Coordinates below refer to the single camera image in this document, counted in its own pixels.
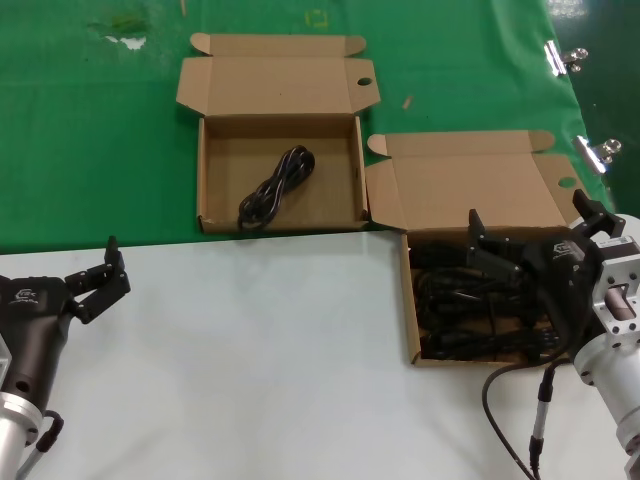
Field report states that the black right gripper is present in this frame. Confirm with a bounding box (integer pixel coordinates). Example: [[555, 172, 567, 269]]
[[465, 188, 625, 357]]

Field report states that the open brown cardboard box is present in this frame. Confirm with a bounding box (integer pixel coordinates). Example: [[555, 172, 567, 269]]
[[174, 32, 381, 235], [364, 128, 605, 369]]

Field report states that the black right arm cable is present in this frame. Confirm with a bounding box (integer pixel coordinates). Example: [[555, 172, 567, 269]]
[[481, 357, 576, 480]]

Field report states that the black power cable pile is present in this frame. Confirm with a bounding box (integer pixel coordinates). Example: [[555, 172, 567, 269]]
[[409, 239, 566, 361]]

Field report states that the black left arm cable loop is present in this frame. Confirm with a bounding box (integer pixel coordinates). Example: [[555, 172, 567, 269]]
[[37, 408, 65, 454]]

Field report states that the grey right arm cable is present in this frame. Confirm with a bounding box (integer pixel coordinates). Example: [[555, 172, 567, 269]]
[[528, 362, 572, 476]]

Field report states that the green felt table cloth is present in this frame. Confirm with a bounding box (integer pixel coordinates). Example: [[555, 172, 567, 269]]
[[0, 0, 621, 255]]

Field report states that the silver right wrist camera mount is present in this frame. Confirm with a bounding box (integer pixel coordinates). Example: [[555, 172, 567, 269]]
[[592, 213, 640, 341]]

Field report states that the silver metal binder clip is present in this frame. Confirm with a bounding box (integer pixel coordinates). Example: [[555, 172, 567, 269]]
[[543, 40, 590, 77], [573, 134, 625, 175]]

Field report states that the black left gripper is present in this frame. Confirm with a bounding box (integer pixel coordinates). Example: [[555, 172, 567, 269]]
[[0, 234, 133, 402]]

